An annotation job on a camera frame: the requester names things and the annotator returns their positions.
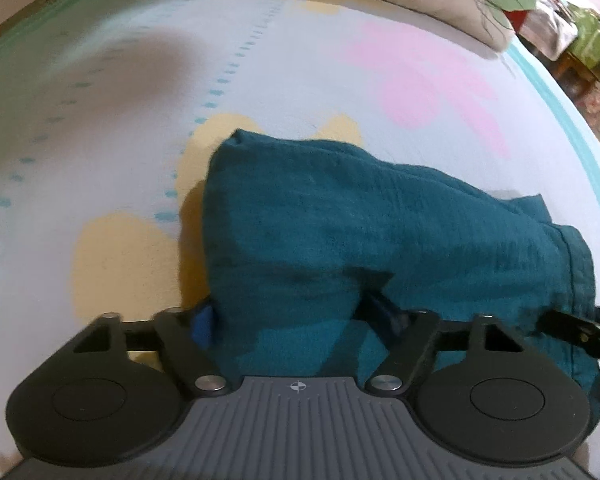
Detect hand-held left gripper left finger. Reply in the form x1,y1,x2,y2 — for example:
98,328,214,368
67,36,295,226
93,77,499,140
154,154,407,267
72,304,229,394

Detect red cloth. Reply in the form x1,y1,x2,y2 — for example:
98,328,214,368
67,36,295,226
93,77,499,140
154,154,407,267
502,7,532,33

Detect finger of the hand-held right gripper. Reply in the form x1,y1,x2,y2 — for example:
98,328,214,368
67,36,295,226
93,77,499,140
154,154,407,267
536,303,600,377

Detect teal pants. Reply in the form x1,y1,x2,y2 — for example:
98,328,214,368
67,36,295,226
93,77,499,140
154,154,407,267
202,128,600,423

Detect green box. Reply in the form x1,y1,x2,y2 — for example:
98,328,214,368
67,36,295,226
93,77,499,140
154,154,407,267
567,2,600,73

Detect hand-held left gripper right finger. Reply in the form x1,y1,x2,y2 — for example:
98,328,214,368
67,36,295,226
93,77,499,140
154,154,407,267
364,292,527,395

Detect floral printed bed sheet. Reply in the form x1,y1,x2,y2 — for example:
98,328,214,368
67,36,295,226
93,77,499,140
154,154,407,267
0,0,600,480

